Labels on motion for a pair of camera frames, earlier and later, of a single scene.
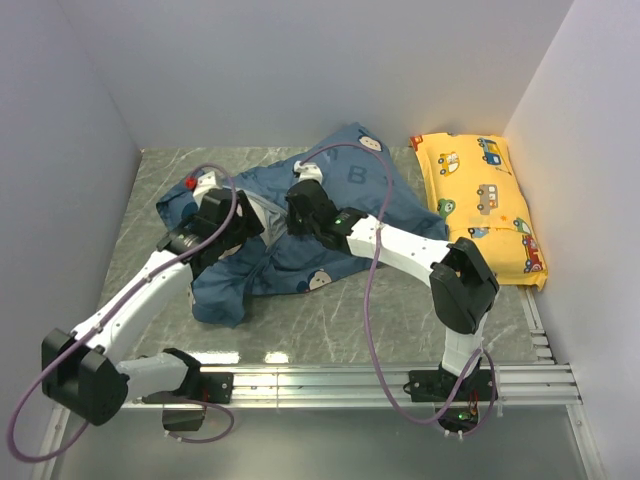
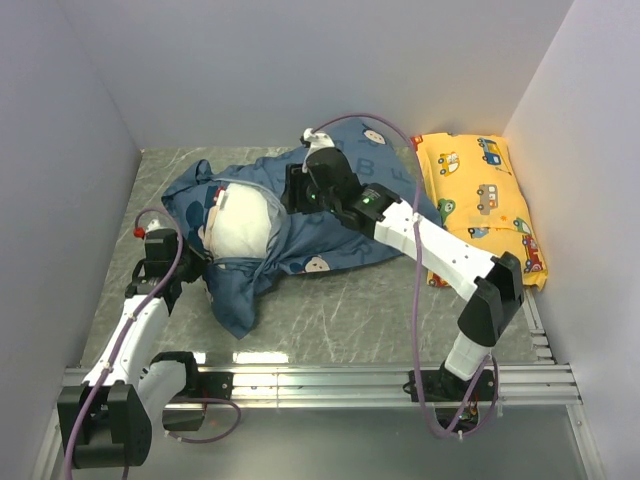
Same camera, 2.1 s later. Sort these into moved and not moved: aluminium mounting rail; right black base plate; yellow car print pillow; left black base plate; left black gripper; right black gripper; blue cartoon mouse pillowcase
Moved: left black gripper; right black gripper; blue cartoon mouse pillowcase
Not moved: left black base plate; right black base plate; yellow car print pillow; aluminium mounting rail
